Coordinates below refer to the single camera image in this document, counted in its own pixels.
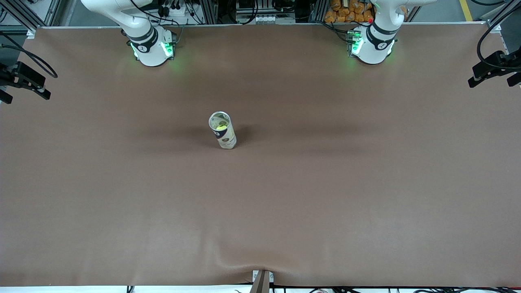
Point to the orange plastic bag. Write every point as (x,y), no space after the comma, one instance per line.
(350,12)

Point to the white power strip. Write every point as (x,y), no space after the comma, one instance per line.
(179,13)

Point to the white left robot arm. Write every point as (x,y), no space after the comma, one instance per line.
(372,44)

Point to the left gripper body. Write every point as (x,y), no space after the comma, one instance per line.
(501,61)

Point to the brown table mat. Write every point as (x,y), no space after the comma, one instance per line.
(260,224)

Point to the brown post with grey bracket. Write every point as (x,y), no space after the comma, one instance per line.
(262,283)

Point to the tennis ball can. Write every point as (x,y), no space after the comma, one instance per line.
(228,140)

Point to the yellow-green tennis ball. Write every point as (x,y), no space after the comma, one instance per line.
(222,127)

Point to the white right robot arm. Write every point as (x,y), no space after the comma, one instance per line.
(150,44)

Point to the grey control box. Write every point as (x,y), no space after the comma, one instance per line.
(260,12)

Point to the aluminium frame profile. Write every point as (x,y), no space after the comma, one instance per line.
(209,10)
(317,10)
(502,14)
(22,16)

